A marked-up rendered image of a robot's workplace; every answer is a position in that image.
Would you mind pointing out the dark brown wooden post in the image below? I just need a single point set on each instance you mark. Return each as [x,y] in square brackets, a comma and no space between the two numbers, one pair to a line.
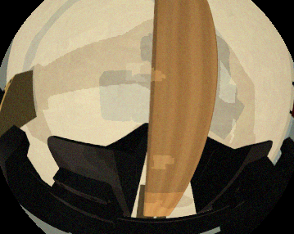
[140,207]

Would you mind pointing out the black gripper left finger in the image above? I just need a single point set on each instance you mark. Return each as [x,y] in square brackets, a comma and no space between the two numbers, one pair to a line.
[120,163]

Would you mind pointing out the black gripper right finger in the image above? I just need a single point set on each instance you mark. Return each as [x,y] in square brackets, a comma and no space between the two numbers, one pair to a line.
[218,167]

